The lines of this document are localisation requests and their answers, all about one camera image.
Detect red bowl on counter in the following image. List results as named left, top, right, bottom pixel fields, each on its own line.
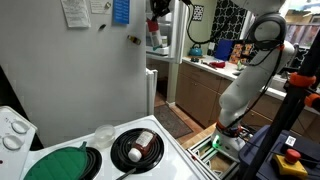
left=209, top=61, right=225, bottom=68

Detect black spoon handle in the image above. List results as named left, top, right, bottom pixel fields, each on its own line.
left=116, top=168, right=137, bottom=180

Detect white refrigerator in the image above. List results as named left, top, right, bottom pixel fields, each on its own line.
left=0, top=0, right=189, bottom=148

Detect brown floor rug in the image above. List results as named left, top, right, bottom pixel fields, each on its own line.
left=154, top=105, right=193, bottom=139

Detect white electric stove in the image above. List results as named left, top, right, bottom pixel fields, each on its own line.
left=0, top=106, right=209, bottom=180

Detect blue board on counter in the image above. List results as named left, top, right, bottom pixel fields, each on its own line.
left=214, top=39, right=233, bottom=61

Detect clear plastic container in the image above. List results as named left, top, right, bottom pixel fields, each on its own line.
left=94, top=125, right=115, bottom=149

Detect blue paper on fridge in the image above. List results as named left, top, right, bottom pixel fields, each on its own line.
left=113, top=0, right=130, bottom=24

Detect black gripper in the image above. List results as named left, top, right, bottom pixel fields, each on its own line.
left=150, top=0, right=171, bottom=21

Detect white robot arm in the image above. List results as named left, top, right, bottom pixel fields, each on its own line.
left=211, top=0, right=293, bottom=157

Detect green leaf silicone mat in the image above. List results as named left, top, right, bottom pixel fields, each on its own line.
left=23, top=141, right=87, bottom=180

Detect wooden kitchen cabinets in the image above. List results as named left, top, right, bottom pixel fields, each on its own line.
left=175, top=62, right=320, bottom=143

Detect red emergency stop button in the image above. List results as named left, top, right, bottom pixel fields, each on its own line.
left=272, top=149, right=308, bottom=179

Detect white paper note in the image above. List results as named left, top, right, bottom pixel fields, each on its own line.
left=60, top=0, right=91, bottom=28

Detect blue tea kettle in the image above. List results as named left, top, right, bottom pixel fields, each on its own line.
left=188, top=44, right=202, bottom=56

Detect black camera stand pole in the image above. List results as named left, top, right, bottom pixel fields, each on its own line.
left=241, top=32, right=320, bottom=180

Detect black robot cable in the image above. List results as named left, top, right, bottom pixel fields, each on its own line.
left=184, top=3, right=284, bottom=131

